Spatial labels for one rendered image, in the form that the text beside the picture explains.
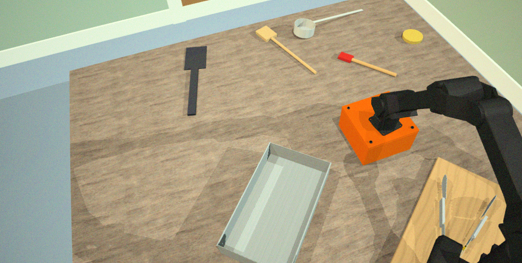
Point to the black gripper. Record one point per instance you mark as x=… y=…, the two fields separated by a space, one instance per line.
x=446 y=250

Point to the grey spatula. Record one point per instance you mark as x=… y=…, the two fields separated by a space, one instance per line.
x=195 y=59

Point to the silver saucepan with long handle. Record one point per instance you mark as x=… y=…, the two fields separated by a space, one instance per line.
x=305 y=28

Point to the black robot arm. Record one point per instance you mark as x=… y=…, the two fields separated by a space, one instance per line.
x=470 y=100

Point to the yellow flat disc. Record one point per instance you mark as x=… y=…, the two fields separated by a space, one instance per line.
x=412 y=36

